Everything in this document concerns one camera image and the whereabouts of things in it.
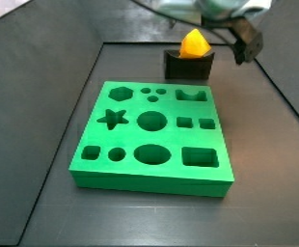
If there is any yellow three prong object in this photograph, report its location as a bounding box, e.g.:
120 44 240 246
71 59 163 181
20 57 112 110
179 29 211 59

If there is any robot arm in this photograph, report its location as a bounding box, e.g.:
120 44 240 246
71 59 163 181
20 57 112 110
151 0 275 23

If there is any black curved fixture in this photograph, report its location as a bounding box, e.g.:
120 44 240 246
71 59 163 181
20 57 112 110
164 50 215 80

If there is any green shape sorter block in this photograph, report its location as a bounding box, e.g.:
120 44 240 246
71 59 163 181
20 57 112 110
69 81 235 197

